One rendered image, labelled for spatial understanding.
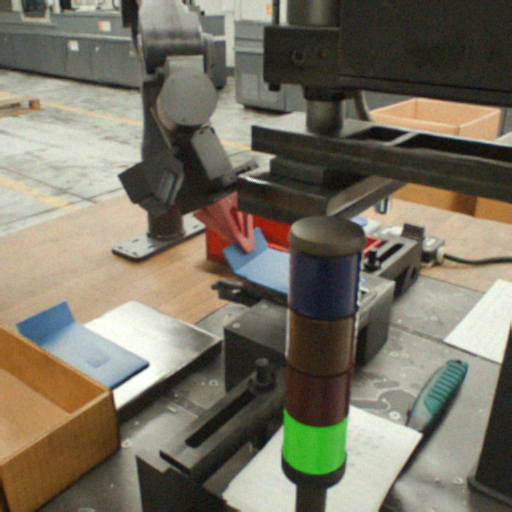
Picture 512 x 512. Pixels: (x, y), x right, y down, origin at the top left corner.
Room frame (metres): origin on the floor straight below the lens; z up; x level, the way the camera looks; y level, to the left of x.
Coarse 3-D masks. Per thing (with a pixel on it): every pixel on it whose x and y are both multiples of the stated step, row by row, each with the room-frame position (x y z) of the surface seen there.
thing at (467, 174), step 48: (288, 144) 0.53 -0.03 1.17; (336, 144) 0.50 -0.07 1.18; (384, 144) 0.48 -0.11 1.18; (432, 144) 0.52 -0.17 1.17; (480, 144) 0.49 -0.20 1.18; (240, 192) 0.52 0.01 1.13; (288, 192) 0.48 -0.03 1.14; (336, 192) 0.47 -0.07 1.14; (384, 192) 0.55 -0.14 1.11; (480, 192) 0.42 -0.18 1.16
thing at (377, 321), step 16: (384, 304) 0.58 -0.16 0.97; (368, 320) 0.55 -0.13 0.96; (384, 320) 0.58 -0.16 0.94; (224, 336) 0.50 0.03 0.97; (368, 336) 0.55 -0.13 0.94; (384, 336) 0.59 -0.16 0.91; (224, 352) 0.50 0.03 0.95; (240, 352) 0.49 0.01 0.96; (256, 352) 0.47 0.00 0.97; (368, 352) 0.55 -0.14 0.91; (240, 368) 0.49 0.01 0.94
